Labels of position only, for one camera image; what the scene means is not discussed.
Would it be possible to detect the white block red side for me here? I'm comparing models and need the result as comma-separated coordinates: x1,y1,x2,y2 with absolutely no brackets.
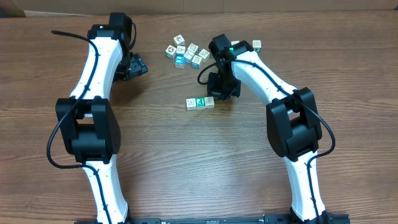
204,96,215,109

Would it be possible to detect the white block green side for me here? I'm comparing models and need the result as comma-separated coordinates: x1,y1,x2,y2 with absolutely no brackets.
195,97,206,110

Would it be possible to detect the white block butterfly picture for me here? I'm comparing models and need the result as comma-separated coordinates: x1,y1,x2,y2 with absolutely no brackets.
186,98,197,110

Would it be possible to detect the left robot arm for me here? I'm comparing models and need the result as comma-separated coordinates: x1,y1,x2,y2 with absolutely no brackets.
47,12,148,224

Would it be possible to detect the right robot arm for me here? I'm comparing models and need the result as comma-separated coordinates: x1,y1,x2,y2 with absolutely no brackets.
205,34,336,223

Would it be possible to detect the white block tilted centre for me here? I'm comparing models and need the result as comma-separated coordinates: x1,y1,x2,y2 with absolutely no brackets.
191,55,203,69

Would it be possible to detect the block red circle green side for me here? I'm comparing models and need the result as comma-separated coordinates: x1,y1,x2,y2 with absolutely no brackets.
165,45,177,59

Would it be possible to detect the white block teal side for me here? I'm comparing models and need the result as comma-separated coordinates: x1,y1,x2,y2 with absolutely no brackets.
183,50,195,64

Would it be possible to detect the white block green grid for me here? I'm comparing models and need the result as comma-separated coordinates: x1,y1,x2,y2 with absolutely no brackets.
187,43,199,55

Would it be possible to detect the white block behind blue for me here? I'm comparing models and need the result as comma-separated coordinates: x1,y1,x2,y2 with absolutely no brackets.
176,45,186,57

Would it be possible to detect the block with red picture top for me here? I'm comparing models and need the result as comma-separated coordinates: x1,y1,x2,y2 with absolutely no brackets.
174,34,185,46

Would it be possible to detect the white block teal far right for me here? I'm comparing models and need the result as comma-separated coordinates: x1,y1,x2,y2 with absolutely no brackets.
252,40,262,53

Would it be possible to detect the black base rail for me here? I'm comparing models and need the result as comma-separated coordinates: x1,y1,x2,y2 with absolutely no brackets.
74,213,351,224

